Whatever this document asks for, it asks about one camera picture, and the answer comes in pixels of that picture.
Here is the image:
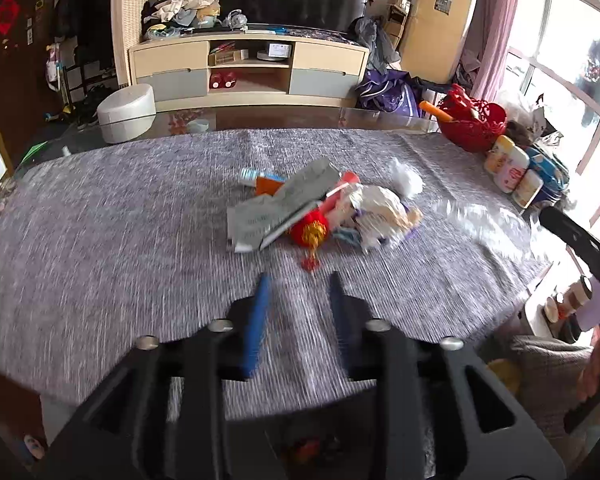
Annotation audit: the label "pile of clothes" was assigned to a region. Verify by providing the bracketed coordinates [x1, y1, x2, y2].
[141, 0, 223, 41]

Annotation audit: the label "white crumpled tissue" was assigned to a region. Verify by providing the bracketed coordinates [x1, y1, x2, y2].
[387, 157, 425, 196]

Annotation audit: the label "white round device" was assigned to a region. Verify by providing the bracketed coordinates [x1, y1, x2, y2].
[256, 42, 292, 61]

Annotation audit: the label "dark hanging coats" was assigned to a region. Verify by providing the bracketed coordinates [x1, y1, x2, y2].
[55, 0, 114, 42]

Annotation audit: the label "beige television cabinet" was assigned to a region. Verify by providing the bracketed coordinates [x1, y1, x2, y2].
[128, 27, 371, 109]

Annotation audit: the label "orange paper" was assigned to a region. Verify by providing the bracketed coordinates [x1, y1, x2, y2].
[255, 176, 287, 197]

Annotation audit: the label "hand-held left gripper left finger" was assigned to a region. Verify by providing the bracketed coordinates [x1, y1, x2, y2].
[35, 274, 281, 480]

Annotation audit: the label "shoe rack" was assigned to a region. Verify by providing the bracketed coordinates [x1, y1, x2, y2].
[60, 65, 119, 131]

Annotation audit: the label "crumpled silver bag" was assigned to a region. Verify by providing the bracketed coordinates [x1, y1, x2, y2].
[222, 9, 249, 31]

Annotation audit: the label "beige woven screen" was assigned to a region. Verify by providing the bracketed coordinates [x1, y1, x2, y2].
[111, 0, 149, 86]

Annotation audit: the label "small clear bottle blue cap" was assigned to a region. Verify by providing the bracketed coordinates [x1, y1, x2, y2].
[238, 167, 286, 189]

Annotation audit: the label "red plastic basket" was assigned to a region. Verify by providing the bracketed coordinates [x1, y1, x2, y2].
[436, 85, 508, 154]

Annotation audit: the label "yellow white snack packet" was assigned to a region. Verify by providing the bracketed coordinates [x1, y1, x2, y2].
[484, 135, 515, 177]
[497, 146, 531, 194]
[511, 169, 545, 209]

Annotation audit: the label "small wooden rack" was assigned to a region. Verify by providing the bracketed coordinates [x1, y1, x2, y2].
[385, 0, 412, 47]

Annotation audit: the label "red tube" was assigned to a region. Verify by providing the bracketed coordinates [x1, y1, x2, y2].
[320, 171, 361, 216]

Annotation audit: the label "small cardboard box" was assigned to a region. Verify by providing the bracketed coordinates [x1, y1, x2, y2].
[209, 42, 251, 66]

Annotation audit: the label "grey cushion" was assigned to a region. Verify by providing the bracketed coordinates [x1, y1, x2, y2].
[485, 335, 600, 461]

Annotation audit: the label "red diamond paper decoration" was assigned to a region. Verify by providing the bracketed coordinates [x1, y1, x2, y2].
[0, 0, 21, 35]

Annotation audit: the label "orange stick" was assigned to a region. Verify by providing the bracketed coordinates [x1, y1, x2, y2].
[419, 101, 454, 124]

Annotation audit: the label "clear plastic wrap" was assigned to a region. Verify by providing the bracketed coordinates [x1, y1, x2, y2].
[420, 195, 522, 252]

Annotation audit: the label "person's right hand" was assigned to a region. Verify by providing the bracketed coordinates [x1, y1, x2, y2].
[579, 319, 600, 405]

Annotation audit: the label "purple bag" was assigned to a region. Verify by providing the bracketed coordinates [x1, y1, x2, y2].
[355, 67, 427, 119]

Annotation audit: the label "white plastic bag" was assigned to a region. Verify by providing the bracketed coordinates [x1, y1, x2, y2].
[347, 182, 424, 256]

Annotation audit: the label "white round stool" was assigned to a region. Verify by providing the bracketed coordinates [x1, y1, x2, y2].
[96, 84, 158, 144]

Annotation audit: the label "grey garment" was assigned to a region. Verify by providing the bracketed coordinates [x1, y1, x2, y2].
[347, 16, 404, 76]

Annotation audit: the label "grey woven tablecloth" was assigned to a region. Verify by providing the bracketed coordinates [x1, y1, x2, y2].
[0, 127, 556, 406]

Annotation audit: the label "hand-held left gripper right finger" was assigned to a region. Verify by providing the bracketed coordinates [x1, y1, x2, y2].
[327, 271, 566, 480]

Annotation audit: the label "red lantern ornament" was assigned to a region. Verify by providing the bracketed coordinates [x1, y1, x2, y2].
[289, 210, 331, 272]

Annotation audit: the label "paper cup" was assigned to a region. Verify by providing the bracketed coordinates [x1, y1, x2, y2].
[560, 275, 594, 331]

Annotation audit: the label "blue snack packet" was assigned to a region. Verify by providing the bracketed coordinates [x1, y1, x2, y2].
[525, 145, 571, 206]

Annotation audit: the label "brown door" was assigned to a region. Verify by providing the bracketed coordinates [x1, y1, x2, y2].
[0, 0, 67, 166]

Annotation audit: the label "tall cardboard box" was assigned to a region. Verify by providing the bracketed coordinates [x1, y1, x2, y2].
[400, 0, 484, 84]

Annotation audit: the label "pink curtain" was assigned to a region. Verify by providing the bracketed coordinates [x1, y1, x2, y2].
[472, 0, 524, 106]

